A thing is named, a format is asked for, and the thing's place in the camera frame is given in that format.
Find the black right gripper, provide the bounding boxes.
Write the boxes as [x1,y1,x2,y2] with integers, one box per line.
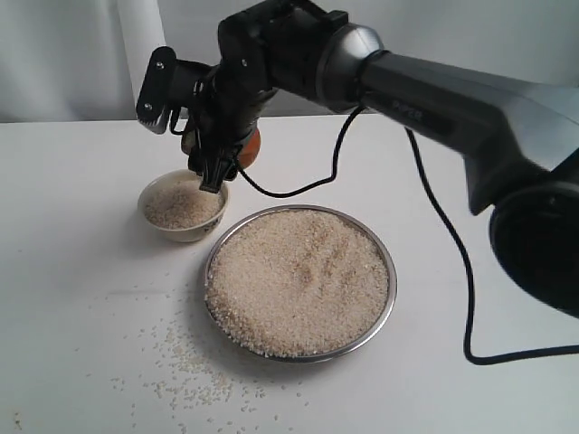
[180,61,278,193]

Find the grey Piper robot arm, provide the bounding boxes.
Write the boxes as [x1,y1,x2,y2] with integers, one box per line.
[188,1,578,316]

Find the white rice grains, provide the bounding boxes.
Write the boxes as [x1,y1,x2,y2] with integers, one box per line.
[144,179,223,230]

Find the small cream ceramic bowl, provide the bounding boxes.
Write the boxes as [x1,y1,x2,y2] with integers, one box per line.
[138,169,229,243]

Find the rice pile in plate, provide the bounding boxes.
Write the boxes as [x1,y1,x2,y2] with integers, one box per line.
[204,208,391,361]

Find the round metal rice plate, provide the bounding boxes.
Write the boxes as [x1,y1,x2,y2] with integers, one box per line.
[203,203,398,363]

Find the spilled rice grains on table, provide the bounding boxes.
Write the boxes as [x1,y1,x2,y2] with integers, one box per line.
[85,274,315,433]

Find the white backdrop curtain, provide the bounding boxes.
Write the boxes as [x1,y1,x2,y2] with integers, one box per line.
[1,1,578,122]

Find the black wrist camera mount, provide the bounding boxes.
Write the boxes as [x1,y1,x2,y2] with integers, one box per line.
[136,46,212,136]

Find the black camera cable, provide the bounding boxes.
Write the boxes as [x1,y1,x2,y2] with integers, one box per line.
[169,80,579,366]

